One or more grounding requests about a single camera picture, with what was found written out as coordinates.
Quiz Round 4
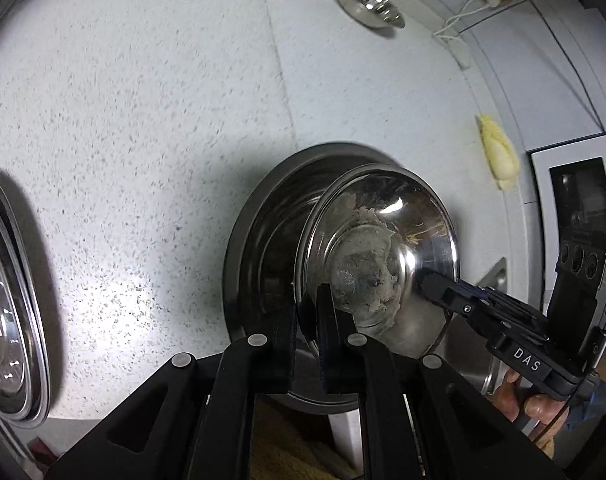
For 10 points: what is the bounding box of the large steel bowl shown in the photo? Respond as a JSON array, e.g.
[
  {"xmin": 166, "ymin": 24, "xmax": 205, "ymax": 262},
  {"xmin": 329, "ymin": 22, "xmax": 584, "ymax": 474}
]
[{"xmin": 223, "ymin": 141, "xmax": 500, "ymax": 417}]

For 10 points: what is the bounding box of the small stained steel bowl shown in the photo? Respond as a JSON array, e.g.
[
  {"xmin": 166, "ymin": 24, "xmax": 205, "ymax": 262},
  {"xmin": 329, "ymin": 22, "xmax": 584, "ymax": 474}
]
[{"xmin": 294, "ymin": 162, "xmax": 458, "ymax": 357}]

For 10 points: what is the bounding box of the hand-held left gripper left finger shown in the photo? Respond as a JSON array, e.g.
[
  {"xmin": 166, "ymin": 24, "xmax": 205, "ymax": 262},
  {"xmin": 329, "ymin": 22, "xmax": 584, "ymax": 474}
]
[{"xmin": 45, "ymin": 304, "xmax": 300, "ymax": 480}]

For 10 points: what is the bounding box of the white power cable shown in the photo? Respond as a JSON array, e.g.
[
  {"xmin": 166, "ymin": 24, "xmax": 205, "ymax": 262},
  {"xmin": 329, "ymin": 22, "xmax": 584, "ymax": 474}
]
[{"xmin": 432, "ymin": 0, "xmax": 528, "ymax": 70}]

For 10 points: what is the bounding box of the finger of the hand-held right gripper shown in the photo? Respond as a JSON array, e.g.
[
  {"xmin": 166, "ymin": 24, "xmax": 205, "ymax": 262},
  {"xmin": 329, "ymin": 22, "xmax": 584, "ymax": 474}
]
[
  {"xmin": 417, "ymin": 269, "xmax": 511, "ymax": 337},
  {"xmin": 454, "ymin": 280, "xmax": 551, "ymax": 342}
]

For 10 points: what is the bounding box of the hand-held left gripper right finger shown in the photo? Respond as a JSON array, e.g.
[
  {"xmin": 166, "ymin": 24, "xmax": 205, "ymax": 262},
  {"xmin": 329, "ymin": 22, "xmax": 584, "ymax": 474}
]
[{"xmin": 315, "ymin": 282, "xmax": 570, "ymax": 480}]

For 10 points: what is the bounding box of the large steel plate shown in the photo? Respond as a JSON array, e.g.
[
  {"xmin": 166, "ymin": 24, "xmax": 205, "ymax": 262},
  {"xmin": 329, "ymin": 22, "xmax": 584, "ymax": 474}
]
[{"xmin": 0, "ymin": 169, "xmax": 52, "ymax": 429}]

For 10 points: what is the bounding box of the black power cable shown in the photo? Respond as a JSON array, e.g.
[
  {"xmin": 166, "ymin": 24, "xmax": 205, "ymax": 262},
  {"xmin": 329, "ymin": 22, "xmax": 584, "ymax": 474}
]
[{"xmin": 519, "ymin": 0, "xmax": 606, "ymax": 135}]

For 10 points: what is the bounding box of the steel sink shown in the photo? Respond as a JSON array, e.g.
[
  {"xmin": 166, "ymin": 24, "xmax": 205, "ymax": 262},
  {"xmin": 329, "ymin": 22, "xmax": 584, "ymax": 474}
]
[{"xmin": 457, "ymin": 256, "xmax": 510, "ymax": 397}]

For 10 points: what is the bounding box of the yellow dish cloth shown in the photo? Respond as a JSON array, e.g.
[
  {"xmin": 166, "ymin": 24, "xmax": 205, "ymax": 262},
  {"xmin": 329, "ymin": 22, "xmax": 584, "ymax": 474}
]
[{"xmin": 475, "ymin": 113, "xmax": 522, "ymax": 191}]

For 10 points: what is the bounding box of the person's right hand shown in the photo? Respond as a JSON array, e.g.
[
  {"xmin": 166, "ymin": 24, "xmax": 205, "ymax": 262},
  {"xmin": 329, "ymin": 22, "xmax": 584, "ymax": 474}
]
[{"xmin": 492, "ymin": 369, "xmax": 570, "ymax": 443}]

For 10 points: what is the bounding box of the small clean steel bowl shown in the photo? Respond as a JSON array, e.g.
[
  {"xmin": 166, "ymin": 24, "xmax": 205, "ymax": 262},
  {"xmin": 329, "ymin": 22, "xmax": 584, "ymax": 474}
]
[{"xmin": 336, "ymin": 0, "xmax": 406, "ymax": 39}]

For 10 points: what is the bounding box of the white microwave oven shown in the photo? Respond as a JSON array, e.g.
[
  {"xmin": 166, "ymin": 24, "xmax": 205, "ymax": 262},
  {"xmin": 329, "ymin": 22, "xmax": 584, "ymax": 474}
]
[{"xmin": 530, "ymin": 134, "xmax": 606, "ymax": 313}]

